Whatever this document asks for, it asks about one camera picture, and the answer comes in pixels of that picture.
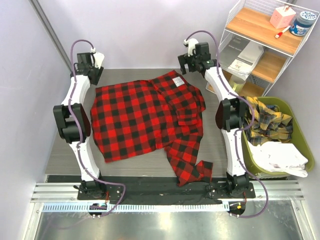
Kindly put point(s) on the red black plaid shirt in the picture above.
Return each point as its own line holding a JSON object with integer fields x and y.
{"x": 138, "y": 117}

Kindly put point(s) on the grey booklets stack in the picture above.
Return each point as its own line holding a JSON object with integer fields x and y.
{"x": 239, "y": 56}

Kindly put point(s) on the yellow green plastic cup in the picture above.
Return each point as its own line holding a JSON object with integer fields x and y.
{"x": 236, "y": 83}

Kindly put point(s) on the white slotted cable duct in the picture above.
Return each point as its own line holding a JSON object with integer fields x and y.
{"x": 81, "y": 207}

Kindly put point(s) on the aluminium rail frame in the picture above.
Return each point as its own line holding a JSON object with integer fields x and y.
{"x": 278, "y": 212}

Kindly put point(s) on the blue lidded jar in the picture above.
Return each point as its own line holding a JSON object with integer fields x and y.
{"x": 302, "y": 23}

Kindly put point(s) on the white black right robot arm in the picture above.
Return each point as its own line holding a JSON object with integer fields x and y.
{"x": 230, "y": 114}

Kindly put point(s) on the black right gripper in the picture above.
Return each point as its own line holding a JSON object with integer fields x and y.
{"x": 184, "y": 59}

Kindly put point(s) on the pink cube box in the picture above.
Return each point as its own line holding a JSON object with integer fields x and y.
{"x": 282, "y": 17}

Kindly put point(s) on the white shirt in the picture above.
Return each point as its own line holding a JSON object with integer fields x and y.
{"x": 275, "y": 156}

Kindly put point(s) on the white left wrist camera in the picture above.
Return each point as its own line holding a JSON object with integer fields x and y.
{"x": 97, "y": 58}

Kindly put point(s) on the green laundry basket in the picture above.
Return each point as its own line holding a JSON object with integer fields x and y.
{"x": 298, "y": 139}

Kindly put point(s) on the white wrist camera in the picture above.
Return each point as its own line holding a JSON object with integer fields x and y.
{"x": 97, "y": 58}
{"x": 191, "y": 46}

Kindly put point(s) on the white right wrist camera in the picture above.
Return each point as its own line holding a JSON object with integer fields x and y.
{"x": 191, "y": 46}

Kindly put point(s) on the red white marker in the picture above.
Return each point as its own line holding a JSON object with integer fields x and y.
{"x": 278, "y": 35}

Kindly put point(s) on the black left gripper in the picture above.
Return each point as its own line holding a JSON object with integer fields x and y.
{"x": 98, "y": 72}

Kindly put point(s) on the yellow plaid shirt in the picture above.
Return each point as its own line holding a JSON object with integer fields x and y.
{"x": 267, "y": 123}

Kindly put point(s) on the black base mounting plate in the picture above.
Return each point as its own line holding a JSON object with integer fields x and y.
{"x": 164, "y": 191}

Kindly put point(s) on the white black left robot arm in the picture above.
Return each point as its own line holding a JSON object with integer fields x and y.
{"x": 73, "y": 124}

